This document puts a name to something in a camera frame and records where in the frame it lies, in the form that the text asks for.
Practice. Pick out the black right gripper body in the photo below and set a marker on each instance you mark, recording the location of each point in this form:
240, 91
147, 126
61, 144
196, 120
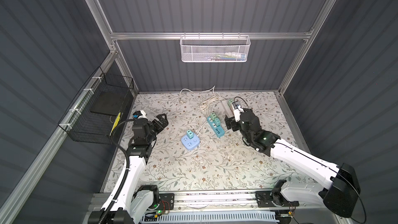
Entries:
247, 139

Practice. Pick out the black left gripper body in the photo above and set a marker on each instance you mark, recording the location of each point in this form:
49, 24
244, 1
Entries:
150, 140

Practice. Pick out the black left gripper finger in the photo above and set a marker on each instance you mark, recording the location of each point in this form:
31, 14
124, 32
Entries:
156, 126
163, 121

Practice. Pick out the white multicolour power strip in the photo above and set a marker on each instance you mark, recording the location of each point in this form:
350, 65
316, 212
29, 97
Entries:
228, 110

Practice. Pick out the teal charger plug front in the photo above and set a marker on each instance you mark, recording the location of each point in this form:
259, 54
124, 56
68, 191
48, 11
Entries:
217, 122

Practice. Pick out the teal charger plug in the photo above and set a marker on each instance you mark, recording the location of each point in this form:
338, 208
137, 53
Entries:
190, 134
217, 122

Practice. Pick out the teal tower power strip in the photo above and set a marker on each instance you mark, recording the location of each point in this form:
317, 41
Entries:
219, 131

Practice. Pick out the light blue round socket hub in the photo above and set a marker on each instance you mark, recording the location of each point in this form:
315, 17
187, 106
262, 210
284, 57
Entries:
190, 144

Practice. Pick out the green charger plug front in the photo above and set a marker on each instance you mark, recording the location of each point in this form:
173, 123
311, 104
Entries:
213, 116

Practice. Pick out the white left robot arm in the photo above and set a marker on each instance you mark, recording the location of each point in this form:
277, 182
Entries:
125, 205

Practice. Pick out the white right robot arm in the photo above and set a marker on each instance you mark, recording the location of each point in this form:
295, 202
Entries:
336, 187

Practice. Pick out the black foam pad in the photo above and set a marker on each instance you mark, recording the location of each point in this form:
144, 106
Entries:
108, 103

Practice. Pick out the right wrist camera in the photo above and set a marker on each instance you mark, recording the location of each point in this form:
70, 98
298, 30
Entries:
237, 110

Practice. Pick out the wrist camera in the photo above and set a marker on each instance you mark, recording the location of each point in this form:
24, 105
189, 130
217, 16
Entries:
237, 110
139, 115

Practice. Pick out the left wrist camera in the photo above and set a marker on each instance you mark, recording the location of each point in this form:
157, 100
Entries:
139, 115

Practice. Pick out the black wire wall basket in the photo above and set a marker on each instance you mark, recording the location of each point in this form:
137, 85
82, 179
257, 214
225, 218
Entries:
83, 126

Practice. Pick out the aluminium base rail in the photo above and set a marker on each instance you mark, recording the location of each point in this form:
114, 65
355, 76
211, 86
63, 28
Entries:
216, 200

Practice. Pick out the white wire mesh basket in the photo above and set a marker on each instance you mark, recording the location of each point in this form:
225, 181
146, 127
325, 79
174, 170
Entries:
214, 49

